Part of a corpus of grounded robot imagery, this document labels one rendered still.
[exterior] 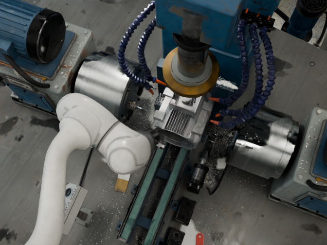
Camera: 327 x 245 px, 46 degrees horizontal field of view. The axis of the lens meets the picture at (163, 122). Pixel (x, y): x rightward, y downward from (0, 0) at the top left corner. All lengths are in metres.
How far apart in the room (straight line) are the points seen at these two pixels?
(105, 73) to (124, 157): 0.51
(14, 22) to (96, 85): 0.34
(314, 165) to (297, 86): 0.60
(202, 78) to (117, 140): 0.35
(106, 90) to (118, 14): 0.67
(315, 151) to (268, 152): 0.15
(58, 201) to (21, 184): 0.85
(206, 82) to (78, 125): 0.43
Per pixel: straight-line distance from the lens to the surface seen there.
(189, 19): 0.94
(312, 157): 1.39
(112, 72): 1.43
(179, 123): 1.40
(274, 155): 1.37
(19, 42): 1.39
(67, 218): 1.40
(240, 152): 1.37
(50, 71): 1.47
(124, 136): 1.03
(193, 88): 1.20
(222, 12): 0.89
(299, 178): 1.35
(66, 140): 1.02
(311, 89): 1.90
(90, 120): 1.04
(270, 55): 1.14
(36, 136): 1.81
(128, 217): 1.52
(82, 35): 1.53
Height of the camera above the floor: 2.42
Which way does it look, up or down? 70 degrees down
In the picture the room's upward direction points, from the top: 3 degrees counter-clockwise
